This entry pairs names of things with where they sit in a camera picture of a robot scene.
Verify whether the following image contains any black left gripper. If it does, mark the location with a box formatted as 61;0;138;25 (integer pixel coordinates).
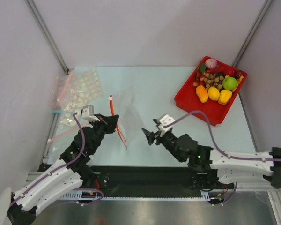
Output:
89;113;119;154

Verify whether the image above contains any clear zip bag orange zipper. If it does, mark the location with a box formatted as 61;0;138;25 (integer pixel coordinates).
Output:
108;86;143;150

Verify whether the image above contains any orange yellow mango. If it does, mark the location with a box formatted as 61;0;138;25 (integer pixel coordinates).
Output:
196;85;208;103

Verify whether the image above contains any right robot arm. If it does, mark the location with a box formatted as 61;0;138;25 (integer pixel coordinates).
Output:
142;117;281;189

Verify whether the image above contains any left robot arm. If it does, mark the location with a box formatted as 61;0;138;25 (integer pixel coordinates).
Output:
7;114;119;225

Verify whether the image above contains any bag of white slices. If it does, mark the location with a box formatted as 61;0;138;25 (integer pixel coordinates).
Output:
57;67;103;130

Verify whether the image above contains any pink zipper empty bag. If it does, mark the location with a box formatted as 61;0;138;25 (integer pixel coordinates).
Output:
47;77;77;156

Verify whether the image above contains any red lychee cluster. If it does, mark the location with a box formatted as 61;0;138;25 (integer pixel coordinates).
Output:
193;71;206;87

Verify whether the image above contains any yellow lemon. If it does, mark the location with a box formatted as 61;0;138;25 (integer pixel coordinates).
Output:
207;87;220;101

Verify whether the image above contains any red plastic tray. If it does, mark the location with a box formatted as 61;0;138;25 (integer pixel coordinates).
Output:
174;56;247;126

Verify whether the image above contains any yellow bell pepper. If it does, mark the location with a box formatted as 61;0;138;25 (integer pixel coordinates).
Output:
218;89;232;105

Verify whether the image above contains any purple onion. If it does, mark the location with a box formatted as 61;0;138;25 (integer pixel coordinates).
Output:
205;58;218;69

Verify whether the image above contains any green apple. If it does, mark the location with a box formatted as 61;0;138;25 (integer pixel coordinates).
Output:
222;76;237;90

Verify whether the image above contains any red chili pepper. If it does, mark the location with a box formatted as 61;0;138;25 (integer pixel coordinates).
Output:
205;66;226;74

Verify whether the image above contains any red apple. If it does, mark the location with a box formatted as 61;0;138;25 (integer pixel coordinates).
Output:
223;67;235;77

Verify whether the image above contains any dark plum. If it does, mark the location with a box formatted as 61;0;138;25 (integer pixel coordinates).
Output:
234;70;244;79

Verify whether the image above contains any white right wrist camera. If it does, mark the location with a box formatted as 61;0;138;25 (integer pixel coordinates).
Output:
157;114;175;137

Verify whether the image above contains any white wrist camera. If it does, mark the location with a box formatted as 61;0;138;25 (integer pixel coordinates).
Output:
157;114;175;137
81;105;99;122

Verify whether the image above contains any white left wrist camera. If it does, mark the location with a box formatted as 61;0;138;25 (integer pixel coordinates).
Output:
81;105;99;122

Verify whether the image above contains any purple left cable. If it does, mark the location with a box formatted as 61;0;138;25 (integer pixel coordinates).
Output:
8;112;105;209

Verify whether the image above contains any purple cable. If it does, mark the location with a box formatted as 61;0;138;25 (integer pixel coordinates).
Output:
163;110;281;207
8;112;105;209

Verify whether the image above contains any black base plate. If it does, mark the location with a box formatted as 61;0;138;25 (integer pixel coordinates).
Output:
37;164;216;199

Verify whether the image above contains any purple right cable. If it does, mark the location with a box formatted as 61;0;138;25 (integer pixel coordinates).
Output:
163;110;281;207

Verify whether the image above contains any white cable duct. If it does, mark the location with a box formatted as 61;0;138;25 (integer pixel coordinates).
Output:
58;189;225;202

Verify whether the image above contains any left aluminium frame post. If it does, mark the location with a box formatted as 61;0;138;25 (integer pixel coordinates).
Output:
24;0;69;74

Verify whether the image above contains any aluminium frame post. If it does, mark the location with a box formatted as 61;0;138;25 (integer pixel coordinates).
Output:
232;0;274;67
24;0;69;74

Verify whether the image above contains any right aluminium frame post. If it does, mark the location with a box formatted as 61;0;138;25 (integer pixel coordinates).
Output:
232;0;274;67

